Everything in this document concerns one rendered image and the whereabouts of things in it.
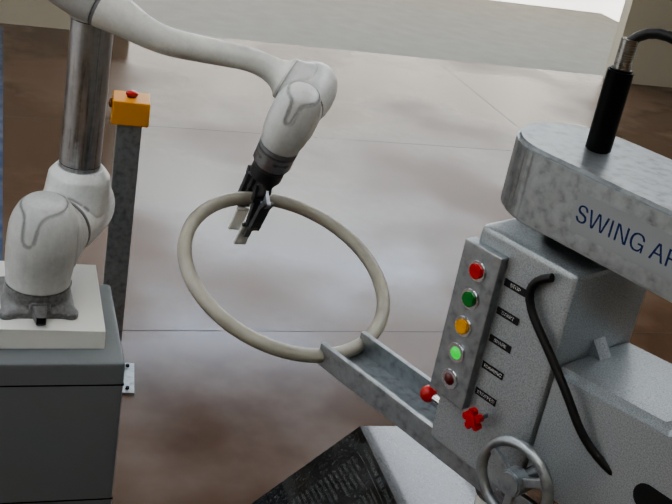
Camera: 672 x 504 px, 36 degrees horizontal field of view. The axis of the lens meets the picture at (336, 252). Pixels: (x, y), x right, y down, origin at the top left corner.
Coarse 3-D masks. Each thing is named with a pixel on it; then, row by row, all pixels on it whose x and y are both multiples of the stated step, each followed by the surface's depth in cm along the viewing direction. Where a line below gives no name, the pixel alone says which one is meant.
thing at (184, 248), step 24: (240, 192) 234; (192, 216) 222; (312, 216) 240; (192, 240) 218; (192, 264) 211; (192, 288) 208; (384, 288) 230; (216, 312) 205; (384, 312) 224; (240, 336) 204; (264, 336) 205; (312, 360) 207
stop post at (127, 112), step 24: (120, 96) 330; (144, 96) 335; (120, 120) 329; (144, 120) 330; (120, 144) 334; (120, 168) 338; (120, 192) 342; (120, 216) 345; (120, 240) 349; (120, 264) 353; (120, 288) 357; (120, 312) 361; (120, 336) 366
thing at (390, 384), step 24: (360, 336) 216; (336, 360) 205; (360, 360) 213; (384, 360) 211; (360, 384) 201; (384, 384) 206; (408, 384) 207; (384, 408) 197; (408, 408) 192; (432, 408) 201; (408, 432) 192
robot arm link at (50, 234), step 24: (48, 192) 241; (24, 216) 235; (48, 216) 235; (72, 216) 240; (24, 240) 235; (48, 240) 236; (72, 240) 241; (24, 264) 237; (48, 264) 238; (72, 264) 245; (24, 288) 240; (48, 288) 241
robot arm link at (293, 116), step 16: (288, 96) 215; (304, 96) 215; (320, 96) 218; (272, 112) 219; (288, 112) 216; (304, 112) 216; (320, 112) 225; (272, 128) 219; (288, 128) 218; (304, 128) 218; (272, 144) 221; (288, 144) 220; (304, 144) 223
